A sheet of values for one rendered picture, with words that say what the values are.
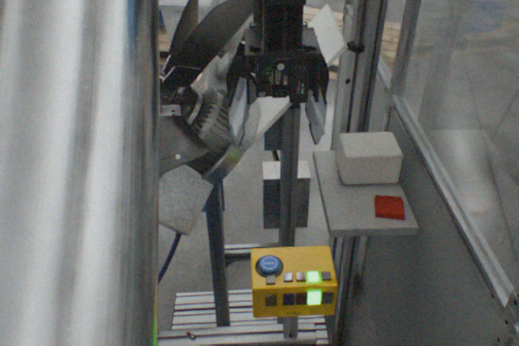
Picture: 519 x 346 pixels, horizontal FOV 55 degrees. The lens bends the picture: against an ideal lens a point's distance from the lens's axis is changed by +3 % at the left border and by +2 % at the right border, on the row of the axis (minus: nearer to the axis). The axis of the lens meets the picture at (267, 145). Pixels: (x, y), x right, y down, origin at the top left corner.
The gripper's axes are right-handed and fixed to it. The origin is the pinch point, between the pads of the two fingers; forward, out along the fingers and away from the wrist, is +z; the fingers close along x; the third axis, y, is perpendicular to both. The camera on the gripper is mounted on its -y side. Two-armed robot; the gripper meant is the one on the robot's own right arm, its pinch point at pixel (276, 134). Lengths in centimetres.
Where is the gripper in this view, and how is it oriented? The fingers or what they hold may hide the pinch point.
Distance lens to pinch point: 58.1
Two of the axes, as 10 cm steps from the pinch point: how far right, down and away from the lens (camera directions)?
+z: 0.0, 8.1, 5.9
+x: 10.0, -0.3, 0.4
